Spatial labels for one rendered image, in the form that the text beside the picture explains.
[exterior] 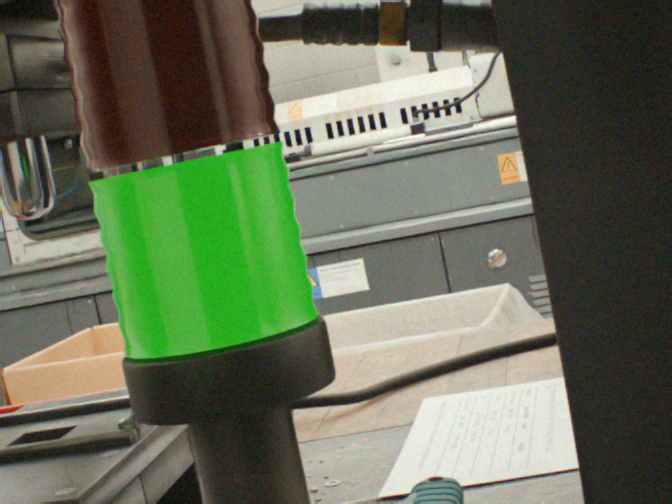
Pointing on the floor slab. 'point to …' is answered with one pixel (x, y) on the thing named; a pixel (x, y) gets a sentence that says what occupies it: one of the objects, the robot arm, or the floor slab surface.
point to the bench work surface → (385, 410)
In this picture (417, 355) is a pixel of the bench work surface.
